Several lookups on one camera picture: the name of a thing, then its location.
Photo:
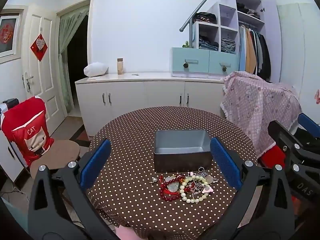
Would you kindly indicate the silver ball pendant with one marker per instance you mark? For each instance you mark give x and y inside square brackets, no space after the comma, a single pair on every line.
[154,180]

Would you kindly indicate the white sideboard cabinet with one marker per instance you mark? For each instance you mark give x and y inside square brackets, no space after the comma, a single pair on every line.
[150,92]

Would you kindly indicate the white framed window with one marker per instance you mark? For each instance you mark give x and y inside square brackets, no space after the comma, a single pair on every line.
[15,35]

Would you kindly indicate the red diamond door decoration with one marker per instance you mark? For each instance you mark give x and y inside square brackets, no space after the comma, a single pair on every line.
[39,47]

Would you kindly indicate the red plastic chair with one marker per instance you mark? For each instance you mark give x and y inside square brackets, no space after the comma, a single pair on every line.
[271,156]

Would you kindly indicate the white low cupboard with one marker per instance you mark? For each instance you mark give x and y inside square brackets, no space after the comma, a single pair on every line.
[10,155]

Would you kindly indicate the small green cactus plant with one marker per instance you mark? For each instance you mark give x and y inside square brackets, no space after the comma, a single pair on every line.
[186,45]

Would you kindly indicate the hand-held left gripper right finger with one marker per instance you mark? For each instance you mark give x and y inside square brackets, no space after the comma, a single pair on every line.
[225,165]

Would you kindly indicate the red chair back cover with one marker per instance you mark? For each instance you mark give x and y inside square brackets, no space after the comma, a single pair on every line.
[27,130]

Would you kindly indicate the white panel door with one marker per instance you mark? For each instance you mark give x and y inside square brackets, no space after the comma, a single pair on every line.
[50,85]

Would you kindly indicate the black device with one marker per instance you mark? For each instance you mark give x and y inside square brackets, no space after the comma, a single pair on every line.
[11,104]

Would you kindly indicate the light blue drawer unit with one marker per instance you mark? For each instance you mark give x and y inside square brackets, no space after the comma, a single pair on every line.
[195,62]

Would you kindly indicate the grey metal tin box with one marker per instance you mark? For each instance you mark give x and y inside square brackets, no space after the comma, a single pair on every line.
[180,160]

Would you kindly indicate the pale green curtain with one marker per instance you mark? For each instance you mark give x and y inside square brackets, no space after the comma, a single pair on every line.
[66,42]

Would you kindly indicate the brown polka dot tablecloth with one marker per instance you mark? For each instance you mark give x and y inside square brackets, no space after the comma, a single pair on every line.
[125,192]

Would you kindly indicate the white open wardrobe shelf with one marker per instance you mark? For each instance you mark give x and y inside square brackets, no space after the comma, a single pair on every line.
[226,12]

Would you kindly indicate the pale wardrobe door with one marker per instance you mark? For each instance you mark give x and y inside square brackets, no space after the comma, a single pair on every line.
[297,42]

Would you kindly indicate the dark clothes pile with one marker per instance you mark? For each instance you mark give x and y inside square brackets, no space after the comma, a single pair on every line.
[247,11]

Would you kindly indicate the pale jade pendant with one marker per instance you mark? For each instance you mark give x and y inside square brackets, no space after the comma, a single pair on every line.
[173,186]

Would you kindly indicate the red paper cut decoration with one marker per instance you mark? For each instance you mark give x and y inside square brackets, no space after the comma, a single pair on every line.
[6,33]

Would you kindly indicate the folded blue jeans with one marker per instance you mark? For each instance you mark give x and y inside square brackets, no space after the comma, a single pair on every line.
[208,44]

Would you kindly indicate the pink checked blanket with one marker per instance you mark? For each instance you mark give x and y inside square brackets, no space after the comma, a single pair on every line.
[257,105]

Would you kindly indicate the folded grey clothes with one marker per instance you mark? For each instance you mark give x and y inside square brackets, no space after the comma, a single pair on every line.
[228,46]

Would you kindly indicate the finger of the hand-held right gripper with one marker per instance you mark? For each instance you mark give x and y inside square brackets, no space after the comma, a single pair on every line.
[281,136]
[309,125]

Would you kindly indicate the pink garment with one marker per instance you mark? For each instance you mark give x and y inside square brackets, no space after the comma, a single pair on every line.
[127,233]

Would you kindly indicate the row of hanging clothes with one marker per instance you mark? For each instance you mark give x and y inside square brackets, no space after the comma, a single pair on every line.
[255,52]

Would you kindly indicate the dark folded clothes stack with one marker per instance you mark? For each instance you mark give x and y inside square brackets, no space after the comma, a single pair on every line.
[205,18]

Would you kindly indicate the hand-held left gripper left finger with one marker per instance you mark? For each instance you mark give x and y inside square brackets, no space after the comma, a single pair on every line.
[96,163]

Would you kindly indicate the brown round seat chair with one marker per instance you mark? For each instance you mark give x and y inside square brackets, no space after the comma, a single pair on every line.
[57,152]

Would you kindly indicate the beige jar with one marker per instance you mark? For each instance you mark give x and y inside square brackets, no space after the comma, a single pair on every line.
[120,67]

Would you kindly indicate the grey metal handrail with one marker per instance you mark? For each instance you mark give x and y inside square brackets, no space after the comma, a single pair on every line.
[200,7]

